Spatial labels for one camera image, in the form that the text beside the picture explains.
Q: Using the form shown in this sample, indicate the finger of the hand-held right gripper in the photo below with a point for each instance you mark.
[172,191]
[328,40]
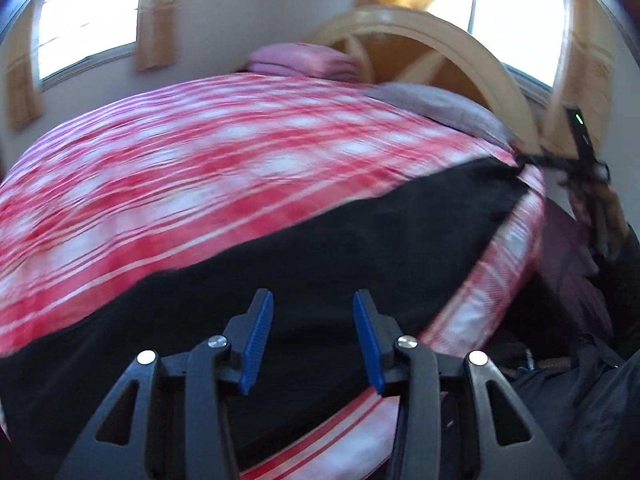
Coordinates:
[545,161]

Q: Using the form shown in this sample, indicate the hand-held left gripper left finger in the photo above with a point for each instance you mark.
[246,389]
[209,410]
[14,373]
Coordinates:
[257,342]

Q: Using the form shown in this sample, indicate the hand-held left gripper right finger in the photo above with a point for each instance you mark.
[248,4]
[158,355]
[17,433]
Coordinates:
[368,347]

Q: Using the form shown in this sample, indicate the black pants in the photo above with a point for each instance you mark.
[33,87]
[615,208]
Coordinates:
[300,260]

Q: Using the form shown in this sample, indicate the person's right hand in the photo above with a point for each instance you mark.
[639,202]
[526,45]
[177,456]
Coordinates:
[612,220]

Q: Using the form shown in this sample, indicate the beige patterned curtain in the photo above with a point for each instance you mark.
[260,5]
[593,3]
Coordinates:
[587,70]
[22,85]
[156,20]

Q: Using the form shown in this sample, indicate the grey striped pillow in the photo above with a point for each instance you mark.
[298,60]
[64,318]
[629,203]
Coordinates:
[440,107]

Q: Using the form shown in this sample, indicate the window behind headboard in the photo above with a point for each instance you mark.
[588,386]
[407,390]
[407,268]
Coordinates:
[515,10]

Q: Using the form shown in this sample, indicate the cream wooden headboard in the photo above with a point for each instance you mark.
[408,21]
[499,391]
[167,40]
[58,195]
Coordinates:
[450,42]

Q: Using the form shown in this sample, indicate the red plaid bed sheet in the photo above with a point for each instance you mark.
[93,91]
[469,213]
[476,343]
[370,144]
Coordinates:
[200,160]

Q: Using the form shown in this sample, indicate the person's dark clothing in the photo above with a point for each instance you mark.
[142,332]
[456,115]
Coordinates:
[575,360]

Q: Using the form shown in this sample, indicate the pink folded blanket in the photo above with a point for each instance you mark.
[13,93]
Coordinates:
[305,60]

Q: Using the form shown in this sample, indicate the window with beige curtains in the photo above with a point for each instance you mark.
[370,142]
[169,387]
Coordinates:
[85,20]

